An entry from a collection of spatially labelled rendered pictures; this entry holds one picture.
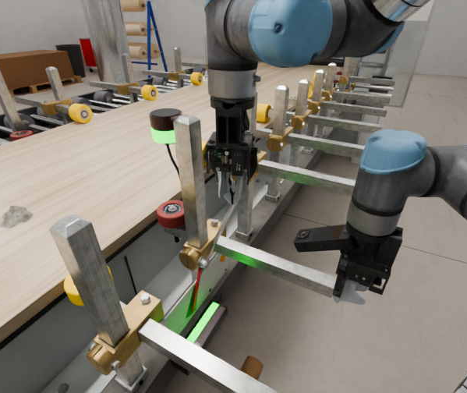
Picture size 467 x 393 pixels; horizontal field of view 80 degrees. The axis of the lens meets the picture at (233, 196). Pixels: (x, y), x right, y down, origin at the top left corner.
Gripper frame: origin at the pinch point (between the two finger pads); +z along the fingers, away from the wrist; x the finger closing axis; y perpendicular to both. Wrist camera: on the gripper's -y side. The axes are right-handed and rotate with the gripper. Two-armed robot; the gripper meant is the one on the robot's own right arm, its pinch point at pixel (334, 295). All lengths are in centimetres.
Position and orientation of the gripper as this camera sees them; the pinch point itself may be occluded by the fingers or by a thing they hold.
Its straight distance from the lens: 65.5
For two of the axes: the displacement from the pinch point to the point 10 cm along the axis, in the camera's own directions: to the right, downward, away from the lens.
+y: 8.8, 2.5, -4.1
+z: 0.1, 8.4, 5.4
